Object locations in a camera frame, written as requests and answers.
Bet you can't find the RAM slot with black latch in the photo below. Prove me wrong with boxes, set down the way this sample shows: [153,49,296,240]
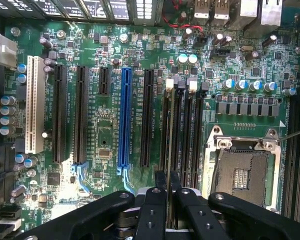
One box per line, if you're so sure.
[173,76,188,182]
[191,83,210,192]

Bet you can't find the RAM slot with white latch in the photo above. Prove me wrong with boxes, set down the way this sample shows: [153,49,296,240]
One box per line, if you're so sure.
[182,77,199,189]
[159,79,176,173]

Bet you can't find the long black expansion slot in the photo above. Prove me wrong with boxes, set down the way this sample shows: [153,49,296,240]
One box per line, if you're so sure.
[72,65,90,165]
[51,64,68,165]
[139,69,155,168]

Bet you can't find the blue expansion slot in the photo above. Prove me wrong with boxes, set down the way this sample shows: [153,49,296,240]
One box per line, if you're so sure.
[116,67,134,176]

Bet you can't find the black RAM slot bank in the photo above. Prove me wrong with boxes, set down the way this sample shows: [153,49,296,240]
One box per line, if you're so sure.
[281,82,300,220]

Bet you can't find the short black expansion slot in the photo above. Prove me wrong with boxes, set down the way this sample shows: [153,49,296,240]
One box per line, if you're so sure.
[98,66,112,96]

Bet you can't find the white PCI expansion slot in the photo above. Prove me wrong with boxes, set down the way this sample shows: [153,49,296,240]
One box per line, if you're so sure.
[24,55,46,155]

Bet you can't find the metal CPU socket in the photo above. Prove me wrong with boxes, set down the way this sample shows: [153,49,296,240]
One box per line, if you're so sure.
[201,124,283,215]

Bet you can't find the green motherboard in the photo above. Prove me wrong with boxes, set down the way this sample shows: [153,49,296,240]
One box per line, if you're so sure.
[2,19,300,226]

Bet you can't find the thin metal locking lever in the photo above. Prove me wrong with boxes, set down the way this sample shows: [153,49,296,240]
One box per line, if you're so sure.
[276,126,300,146]

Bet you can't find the black SATA connector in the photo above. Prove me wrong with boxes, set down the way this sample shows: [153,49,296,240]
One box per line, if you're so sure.
[0,206,23,221]

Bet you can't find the blue-topped silver capacitor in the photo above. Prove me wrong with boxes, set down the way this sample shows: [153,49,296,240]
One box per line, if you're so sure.
[187,54,199,66]
[176,53,189,66]

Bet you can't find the black fan header connector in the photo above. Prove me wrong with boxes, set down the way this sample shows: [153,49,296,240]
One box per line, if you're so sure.
[193,33,208,48]

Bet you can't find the metal USB port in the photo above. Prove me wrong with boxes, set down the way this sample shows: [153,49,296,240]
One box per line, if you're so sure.
[212,0,231,27]
[193,0,213,26]

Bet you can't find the large metal port block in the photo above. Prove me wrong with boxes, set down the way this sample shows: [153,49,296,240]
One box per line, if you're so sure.
[239,0,284,35]

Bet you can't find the white power connector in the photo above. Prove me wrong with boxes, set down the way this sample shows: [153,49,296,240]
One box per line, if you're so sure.
[0,32,18,70]

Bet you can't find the red and black wire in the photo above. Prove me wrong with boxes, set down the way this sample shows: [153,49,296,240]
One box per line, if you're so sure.
[162,0,206,38]

